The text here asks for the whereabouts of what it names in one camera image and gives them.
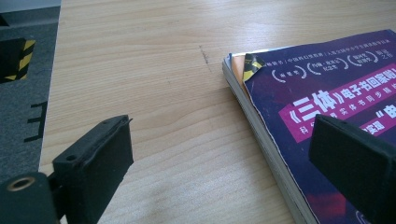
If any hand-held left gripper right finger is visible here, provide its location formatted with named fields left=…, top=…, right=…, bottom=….
left=308, top=113, right=396, bottom=224

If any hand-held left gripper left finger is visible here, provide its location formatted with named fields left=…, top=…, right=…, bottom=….
left=51, top=114, right=134, bottom=224

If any purple magazine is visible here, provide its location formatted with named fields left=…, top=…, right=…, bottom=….
left=221, top=28, right=396, bottom=224

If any black stand base striped edge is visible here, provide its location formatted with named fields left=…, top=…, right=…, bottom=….
left=0, top=36, right=36, bottom=84

